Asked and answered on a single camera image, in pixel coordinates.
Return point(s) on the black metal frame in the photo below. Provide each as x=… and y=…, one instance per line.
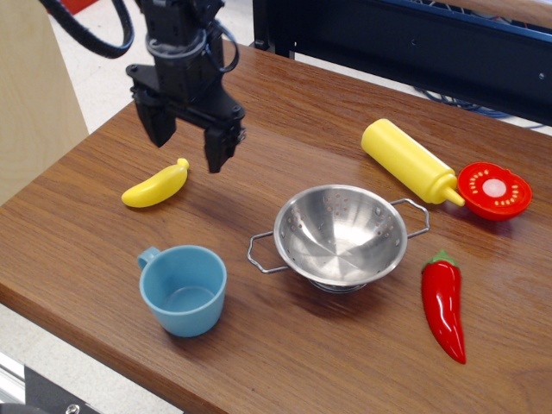
x=493, y=53

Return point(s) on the yellow plastic mustard bottle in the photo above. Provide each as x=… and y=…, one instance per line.
x=410, y=163

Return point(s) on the aluminium rail base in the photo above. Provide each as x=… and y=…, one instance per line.
x=23, y=390

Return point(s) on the light wooden panel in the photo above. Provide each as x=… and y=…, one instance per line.
x=41, y=119

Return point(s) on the red plastic chili pepper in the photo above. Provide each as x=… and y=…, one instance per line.
x=441, y=296

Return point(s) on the yellow plastic toy banana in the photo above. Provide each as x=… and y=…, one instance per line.
x=158, y=188

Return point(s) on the red box on floor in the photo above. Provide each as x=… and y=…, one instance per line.
x=76, y=6

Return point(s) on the steel colander with wire handles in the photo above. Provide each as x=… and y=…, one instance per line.
x=342, y=237

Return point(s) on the red plastic tomato half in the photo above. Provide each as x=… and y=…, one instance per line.
x=492, y=192

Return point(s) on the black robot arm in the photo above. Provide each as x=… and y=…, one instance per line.
x=177, y=22

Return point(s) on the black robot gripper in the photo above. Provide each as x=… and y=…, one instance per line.
x=185, y=82

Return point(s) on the light blue plastic cup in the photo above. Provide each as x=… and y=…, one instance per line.
x=184, y=287

